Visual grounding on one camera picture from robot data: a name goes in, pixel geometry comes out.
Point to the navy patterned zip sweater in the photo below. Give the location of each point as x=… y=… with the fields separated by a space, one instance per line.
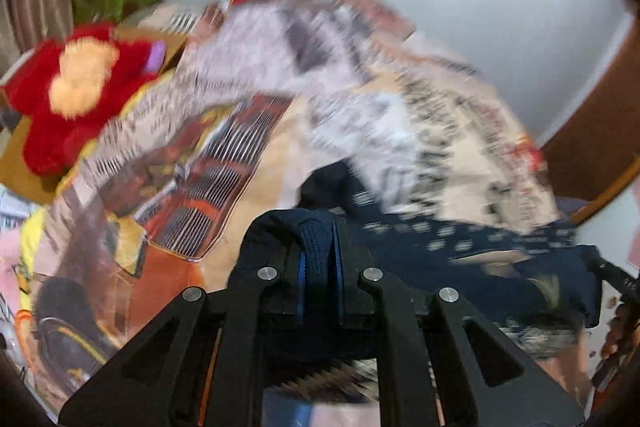
x=425 y=252

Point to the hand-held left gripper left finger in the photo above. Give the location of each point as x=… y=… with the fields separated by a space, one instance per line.
x=300 y=277

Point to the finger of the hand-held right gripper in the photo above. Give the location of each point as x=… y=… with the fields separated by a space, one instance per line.
x=617 y=277

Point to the printed blanket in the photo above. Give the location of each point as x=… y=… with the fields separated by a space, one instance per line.
x=225 y=167

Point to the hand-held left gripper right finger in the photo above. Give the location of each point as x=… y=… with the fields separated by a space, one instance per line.
x=338 y=277

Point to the pink cloth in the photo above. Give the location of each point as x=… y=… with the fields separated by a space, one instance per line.
x=10 y=262

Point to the red plush toy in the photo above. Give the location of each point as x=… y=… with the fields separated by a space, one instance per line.
x=40 y=107

